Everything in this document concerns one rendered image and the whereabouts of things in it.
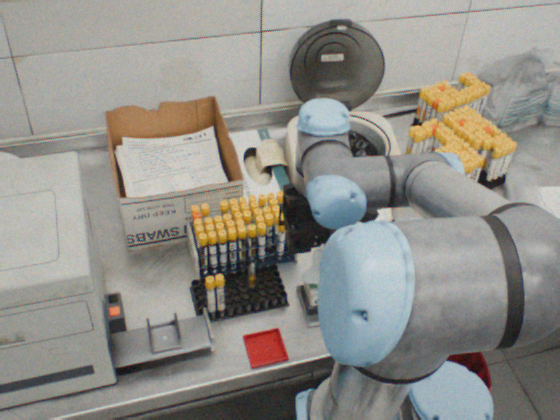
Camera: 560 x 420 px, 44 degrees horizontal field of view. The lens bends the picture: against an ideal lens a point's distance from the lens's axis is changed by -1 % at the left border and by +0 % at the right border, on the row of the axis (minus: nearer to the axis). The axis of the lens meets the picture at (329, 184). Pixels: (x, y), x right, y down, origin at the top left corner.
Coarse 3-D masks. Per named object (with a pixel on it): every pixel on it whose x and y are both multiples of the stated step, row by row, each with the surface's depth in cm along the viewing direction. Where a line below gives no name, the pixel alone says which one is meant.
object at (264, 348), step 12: (252, 336) 126; (264, 336) 126; (276, 336) 127; (252, 348) 124; (264, 348) 125; (276, 348) 125; (252, 360) 122; (264, 360) 123; (276, 360) 122; (288, 360) 123
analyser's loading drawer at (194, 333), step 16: (176, 320) 119; (192, 320) 123; (208, 320) 121; (112, 336) 119; (128, 336) 120; (144, 336) 120; (160, 336) 120; (176, 336) 120; (192, 336) 121; (208, 336) 121; (112, 352) 117; (128, 352) 117; (144, 352) 118; (160, 352) 117; (176, 352) 118
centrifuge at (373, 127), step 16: (352, 112) 159; (368, 112) 160; (288, 128) 153; (352, 128) 159; (368, 128) 157; (384, 128) 156; (288, 144) 152; (384, 144) 153; (288, 160) 153; (288, 176) 154
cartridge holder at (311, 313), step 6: (300, 288) 133; (300, 294) 132; (300, 300) 132; (306, 300) 129; (306, 306) 129; (312, 306) 128; (306, 312) 130; (312, 312) 129; (318, 312) 130; (306, 318) 129; (312, 318) 129; (318, 318) 129; (312, 324) 129; (318, 324) 129
